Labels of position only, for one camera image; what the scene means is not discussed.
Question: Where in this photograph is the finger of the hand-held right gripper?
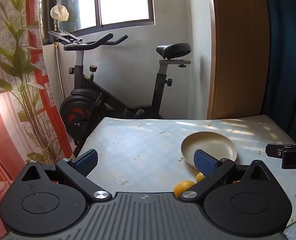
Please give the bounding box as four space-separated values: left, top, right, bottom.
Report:
266 143 296 170

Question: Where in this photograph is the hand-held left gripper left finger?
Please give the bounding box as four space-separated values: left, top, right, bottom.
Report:
20 149 113 202

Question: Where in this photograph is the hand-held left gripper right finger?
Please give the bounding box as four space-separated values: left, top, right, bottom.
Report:
178 149 272 202

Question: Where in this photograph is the cream round plate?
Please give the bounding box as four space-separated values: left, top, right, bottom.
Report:
181 131 238 168

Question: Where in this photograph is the black exercise bike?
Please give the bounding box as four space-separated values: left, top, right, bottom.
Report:
48 29 192 158

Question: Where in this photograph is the dark blue curtain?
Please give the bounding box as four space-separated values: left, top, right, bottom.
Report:
261 0 296 143

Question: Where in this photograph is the wooden door panel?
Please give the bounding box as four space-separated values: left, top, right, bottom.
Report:
207 0 271 120

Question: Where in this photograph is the plant printed curtain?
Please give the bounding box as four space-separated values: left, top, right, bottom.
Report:
0 0 75 230

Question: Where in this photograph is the white plastic bag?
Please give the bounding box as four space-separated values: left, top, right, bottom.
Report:
50 5 70 22

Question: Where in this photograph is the dark framed window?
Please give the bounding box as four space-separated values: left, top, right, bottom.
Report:
41 0 155 45

